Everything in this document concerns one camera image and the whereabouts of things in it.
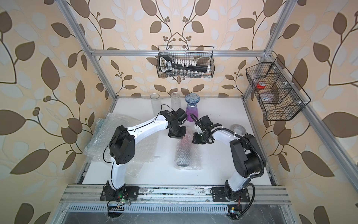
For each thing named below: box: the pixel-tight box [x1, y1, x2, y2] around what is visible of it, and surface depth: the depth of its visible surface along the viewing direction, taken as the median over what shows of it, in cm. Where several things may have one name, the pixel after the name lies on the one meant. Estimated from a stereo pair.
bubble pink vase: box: [174, 126, 203, 171], surface depth 84 cm
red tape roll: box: [256, 81, 267, 90], surface depth 84 cm
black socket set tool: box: [158, 55, 211, 73], surface depth 84 cm
